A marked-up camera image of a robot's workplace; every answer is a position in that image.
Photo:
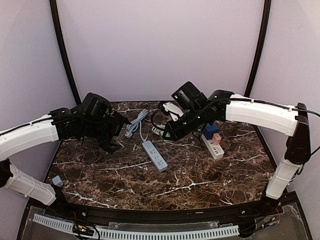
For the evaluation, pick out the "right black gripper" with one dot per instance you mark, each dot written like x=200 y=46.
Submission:
x=176 y=125

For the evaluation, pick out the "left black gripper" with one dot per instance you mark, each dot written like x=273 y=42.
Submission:
x=110 y=136

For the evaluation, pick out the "dark blue cube plug adapter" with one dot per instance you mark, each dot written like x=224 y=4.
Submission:
x=209 y=130

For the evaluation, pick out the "pink cube charger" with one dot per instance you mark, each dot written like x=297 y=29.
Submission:
x=216 y=139

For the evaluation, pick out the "white power strip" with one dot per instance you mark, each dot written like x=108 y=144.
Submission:
x=216 y=150

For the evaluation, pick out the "light blue power strip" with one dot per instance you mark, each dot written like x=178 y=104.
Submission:
x=155 y=156

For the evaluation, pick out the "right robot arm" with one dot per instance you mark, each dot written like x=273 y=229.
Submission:
x=223 y=105

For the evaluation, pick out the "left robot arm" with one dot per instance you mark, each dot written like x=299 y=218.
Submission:
x=58 y=125

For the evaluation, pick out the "light blue cube charger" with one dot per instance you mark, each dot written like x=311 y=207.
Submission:
x=57 y=181

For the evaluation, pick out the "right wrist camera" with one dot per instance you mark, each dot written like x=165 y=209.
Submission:
x=189 y=97

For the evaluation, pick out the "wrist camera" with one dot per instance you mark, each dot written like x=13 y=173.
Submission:
x=94 y=107
x=189 y=97

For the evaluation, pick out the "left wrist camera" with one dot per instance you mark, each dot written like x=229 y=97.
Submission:
x=94 y=107

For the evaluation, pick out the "white slotted cable duct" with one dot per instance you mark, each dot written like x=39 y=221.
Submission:
x=65 y=226

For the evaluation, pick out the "black front rail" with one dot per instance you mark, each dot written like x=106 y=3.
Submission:
x=236 y=214

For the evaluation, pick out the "left black frame post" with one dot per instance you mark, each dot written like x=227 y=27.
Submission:
x=63 y=51

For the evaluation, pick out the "black frame post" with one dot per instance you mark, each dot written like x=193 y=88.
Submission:
x=63 y=51
x=259 y=47

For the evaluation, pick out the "right black frame post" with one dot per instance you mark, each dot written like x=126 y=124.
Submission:
x=259 y=47

